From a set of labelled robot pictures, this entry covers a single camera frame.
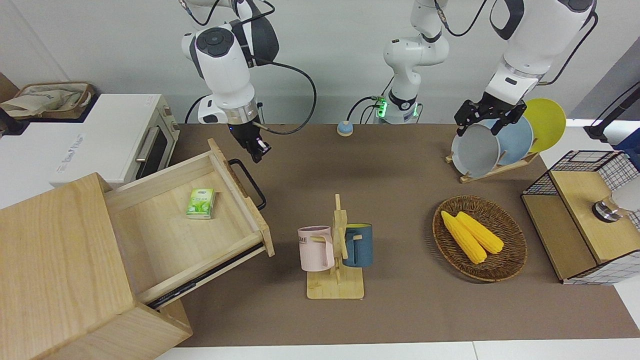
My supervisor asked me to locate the wooden plate rack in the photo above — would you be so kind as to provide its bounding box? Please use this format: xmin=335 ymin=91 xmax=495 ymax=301
xmin=446 ymin=150 xmax=541 ymax=184

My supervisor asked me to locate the yellow plate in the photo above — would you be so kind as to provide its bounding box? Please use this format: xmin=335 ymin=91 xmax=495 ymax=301
xmin=522 ymin=98 xmax=567 ymax=153

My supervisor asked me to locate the brown wicker basket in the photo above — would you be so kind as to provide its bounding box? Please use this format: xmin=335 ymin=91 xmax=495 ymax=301
xmin=432 ymin=195 xmax=528 ymax=283

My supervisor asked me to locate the blue object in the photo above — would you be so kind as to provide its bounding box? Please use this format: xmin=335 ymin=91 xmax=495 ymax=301
xmin=616 ymin=129 xmax=640 ymax=168

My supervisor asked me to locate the black metal drawer handle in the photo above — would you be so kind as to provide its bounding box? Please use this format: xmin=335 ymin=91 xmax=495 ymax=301
xmin=228 ymin=158 xmax=267 ymax=211

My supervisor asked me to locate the brown table cover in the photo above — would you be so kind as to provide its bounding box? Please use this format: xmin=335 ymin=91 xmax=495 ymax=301
xmin=167 ymin=123 xmax=640 ymax=348

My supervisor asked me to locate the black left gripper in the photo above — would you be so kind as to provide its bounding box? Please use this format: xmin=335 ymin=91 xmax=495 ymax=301
xmin=454 ymin=95 xmax=527 ymax=138

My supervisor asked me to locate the grey plate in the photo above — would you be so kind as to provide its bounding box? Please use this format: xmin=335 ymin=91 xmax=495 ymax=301
xmin=451 ymin=123 xmax=501 ymax=179

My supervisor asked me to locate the pink mug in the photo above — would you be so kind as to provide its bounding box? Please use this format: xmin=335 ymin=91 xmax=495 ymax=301
xmin=297 ymin=225 xmax=335 ymax=272

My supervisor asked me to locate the black right base cable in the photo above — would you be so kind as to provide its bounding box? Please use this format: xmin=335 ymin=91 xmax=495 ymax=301
xmin=184 ymin=95 xmax=203 ymax=125

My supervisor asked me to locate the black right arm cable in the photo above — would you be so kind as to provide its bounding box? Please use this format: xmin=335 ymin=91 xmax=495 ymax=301
xmin=247 ymin=56 xmax=318 ymax=136

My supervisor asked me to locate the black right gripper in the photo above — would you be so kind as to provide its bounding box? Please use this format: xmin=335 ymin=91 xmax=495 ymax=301
xmin=231 ymin=120 xmax=273 ymax=164

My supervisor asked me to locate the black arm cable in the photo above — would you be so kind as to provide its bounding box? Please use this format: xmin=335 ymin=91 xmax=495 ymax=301
xmin=434 ymin=0 xmax=599 ymax=86
xmin=247 ymin=56 xmax=318 ymax=136

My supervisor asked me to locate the wooden mug tree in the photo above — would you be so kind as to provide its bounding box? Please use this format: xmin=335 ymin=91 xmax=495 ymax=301
xmin=306 ymin=194 xmax=366 ymax=300

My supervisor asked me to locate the light wooden drawer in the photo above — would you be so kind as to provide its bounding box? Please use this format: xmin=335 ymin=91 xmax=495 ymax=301
xmin=103 ymin=138 xmax=276 ymax=307

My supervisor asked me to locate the white device with silver collar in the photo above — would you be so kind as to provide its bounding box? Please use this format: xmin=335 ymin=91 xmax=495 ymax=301
xmin=592 ymin=181 xmax=640 ymax=223

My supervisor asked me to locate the green tissue pack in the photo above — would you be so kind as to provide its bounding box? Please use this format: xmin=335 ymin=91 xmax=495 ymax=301
xmin=186 ymin=187 xmax=217 ymax=220

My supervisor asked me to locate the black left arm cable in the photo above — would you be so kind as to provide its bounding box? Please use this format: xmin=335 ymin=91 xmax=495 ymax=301
xmin=434 ymin=0 xmax=599 ymax=86

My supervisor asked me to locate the wooden shelf with wire mesh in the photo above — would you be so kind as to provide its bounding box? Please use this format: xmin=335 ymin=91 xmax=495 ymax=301
xmin=521 ymin=150 xmax=640 ymax=286

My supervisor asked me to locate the dark teal mug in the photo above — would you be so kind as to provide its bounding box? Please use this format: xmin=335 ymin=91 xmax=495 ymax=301
xmin=343 ymin=223 xmax=374 ymax=268

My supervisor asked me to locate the white toaster oven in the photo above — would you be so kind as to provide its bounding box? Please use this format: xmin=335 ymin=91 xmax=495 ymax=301
xmin=0 ymin=93 xmax=180 ymax=210

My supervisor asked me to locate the yellow corn cob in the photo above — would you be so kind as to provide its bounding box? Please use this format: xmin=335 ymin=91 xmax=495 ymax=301
xmin=455 ymin=211 xmax=505 ymax=255
xmin=440 ymin=210 xmax=488 ymax=265

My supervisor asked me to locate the black left base cable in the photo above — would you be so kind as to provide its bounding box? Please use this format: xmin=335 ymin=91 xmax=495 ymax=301
xmin=347 ymin=95 xmax=383 ymax=125

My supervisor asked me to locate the light blue plate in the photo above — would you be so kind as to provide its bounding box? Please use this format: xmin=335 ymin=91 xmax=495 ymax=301
xmin=487 ymin=116 xmax=535 ymax=166

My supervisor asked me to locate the brown tray with cloth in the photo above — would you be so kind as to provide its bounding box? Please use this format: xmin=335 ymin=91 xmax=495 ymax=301
xmin=0 ymin=81 xmax=95 ymax=121

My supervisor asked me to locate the black base cable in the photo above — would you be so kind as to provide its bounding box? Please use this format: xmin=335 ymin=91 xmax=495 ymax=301
xmin=347 ymin=95 xmax=383 ymax=125
xmin=184 ymin=95 xmax=203 ymax=125

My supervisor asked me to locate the light wooden cabinet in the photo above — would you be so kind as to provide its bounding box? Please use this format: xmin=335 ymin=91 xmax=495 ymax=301
xmin=0 ymin=172 xmax=194 ymax=360

